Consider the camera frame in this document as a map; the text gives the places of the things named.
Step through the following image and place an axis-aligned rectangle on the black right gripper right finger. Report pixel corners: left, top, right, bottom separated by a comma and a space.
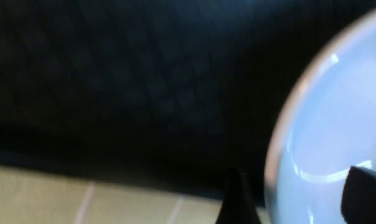
341, 166, 376, 224

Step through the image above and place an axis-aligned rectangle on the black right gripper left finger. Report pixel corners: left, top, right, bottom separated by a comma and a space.
216, 169, 262, 224

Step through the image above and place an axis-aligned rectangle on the small white dish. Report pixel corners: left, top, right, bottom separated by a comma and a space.
264, 8, 376, 224

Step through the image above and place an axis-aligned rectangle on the black serving tray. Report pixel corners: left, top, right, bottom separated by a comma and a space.
0, 0, 376, 206

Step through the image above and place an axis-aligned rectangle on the green checkered tablecloth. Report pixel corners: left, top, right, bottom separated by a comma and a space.
0, 163, 269, 224

